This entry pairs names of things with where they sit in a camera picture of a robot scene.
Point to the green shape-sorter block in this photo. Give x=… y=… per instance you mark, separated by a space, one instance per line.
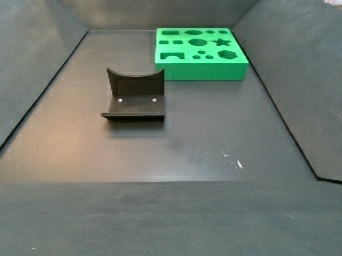
x=200 y=54

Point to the black curved holder stand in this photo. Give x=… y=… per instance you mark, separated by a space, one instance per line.
x=138 y=96

